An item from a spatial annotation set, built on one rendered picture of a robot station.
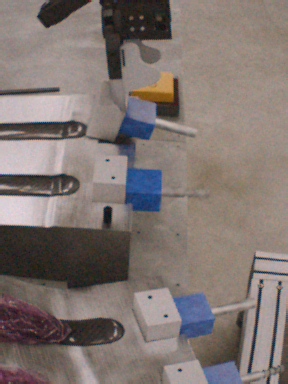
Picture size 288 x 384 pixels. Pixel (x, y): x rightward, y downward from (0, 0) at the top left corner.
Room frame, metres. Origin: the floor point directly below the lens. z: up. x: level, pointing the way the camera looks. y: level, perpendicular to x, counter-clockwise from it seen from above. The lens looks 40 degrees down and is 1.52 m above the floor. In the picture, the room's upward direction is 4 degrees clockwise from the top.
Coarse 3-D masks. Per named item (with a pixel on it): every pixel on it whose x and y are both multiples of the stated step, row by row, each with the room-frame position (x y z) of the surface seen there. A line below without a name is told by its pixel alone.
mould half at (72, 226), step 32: (32, 96) 0.94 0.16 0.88; (64, 96) 0.94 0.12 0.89; (0, 160) 0.80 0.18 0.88; (32, 160) 0.80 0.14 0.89; (64, 160) 0.79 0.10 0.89; (128, 160) 0.80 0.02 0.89; (0, 224) 0.68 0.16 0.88; (32, 224) 0.68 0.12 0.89; (64, 224) 0.68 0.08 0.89; (96, 224) 0.69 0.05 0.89; (128, 224) 0.69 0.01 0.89; (0, 256) 0.68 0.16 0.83; (32, 256) 0.68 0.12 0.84; (64, 256) 0.68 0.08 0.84; (96, 256) 0.68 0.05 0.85; (128, 256) 0.68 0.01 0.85
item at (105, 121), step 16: (96, 96) 0.87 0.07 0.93; (128, 96) 0.86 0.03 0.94; (96, 112) 0.84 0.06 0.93; (112, 112) 0.84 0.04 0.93; (128, 112) 0.85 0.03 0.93; (144, 112) 0.86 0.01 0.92; (96, 128) 0.84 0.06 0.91; (112, 128) 0.84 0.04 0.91; (128, 128) 0.84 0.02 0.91; (144, 128) 0.84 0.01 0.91; (160, 128) 0.86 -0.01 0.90; (176, 128) 0.86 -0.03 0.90; (192, 128) 0.87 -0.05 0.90
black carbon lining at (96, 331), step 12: (72, 324) 0.57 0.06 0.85; (84, 324) 0.57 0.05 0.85; (96, 324) 0.57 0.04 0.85; (108, 324) 0.57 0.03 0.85; (120, 324) 0.57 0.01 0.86; (72, 336) 0.55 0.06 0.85; (84, 336) 0.55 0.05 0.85; (96, 336) 0.56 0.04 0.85; (108, 336) 0.56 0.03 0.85; (120, 336) 0.56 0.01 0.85
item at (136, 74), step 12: (120, 48) 0.84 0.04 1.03; (132, 48) 0.85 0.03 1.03; (132, 60) 0.84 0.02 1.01; (132, 72) 0.84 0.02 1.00; (144, 72) 0.84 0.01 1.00; (156, 72) 0.84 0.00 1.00; (120, 84) 0.82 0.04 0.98; (132, 84) 0.83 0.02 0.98; (144, 84) 0.83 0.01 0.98; (120, 96) 0.83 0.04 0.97; (120, 108) 0.83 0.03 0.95
